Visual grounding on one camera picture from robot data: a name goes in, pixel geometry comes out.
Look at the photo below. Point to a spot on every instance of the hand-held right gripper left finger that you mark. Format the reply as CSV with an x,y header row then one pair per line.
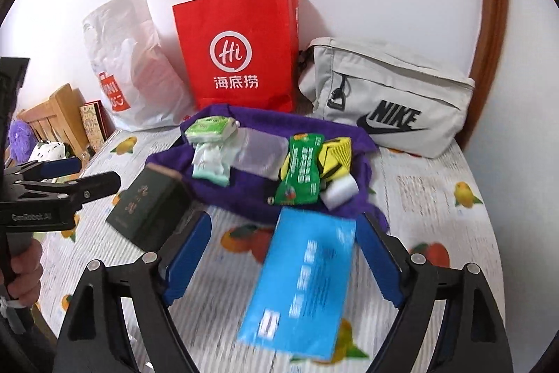
x,y
187,259

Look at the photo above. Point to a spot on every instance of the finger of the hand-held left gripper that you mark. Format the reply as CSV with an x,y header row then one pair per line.
x,y
94,185
56,168

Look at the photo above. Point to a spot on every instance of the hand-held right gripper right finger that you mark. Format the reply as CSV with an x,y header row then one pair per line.
x,y
380,263

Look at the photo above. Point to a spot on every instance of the blue tissue pack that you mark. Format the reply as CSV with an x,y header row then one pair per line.
x,y
301,285

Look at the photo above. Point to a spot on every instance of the yellow black sock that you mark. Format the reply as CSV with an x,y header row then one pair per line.
x,y
336,156

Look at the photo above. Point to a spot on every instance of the green snack packet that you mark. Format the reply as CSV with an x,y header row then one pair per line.
x,y
301,172

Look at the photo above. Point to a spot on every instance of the white face mask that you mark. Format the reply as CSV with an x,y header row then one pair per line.
x,y
260,152

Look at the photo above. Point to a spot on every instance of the person's left hand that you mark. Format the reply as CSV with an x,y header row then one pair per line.
x,y
26,277

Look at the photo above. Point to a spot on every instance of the purple plush toy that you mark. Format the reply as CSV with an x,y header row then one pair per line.
x,y
21,141

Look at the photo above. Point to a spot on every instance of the dark green box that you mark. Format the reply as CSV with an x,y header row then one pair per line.
x,y
146,209

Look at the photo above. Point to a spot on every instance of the brown patterned book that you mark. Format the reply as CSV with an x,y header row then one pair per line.
x,y
94,124

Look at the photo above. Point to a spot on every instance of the fruit print tablecloth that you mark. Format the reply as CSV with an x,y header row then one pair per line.
x,y
428,215

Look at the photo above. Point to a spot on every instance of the purple towel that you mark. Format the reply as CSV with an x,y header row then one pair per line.
x,y
236,198

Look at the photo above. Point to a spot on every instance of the white plastic bag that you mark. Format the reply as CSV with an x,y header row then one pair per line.
x,y
131,71

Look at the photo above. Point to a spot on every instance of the grey waist bag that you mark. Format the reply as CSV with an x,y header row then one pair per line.
x,y
393,102

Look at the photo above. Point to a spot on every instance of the red paper bag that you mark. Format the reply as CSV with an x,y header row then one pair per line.
x,y
236,49

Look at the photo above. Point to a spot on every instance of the brown wooden door frame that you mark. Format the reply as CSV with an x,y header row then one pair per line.
x,y
491,28

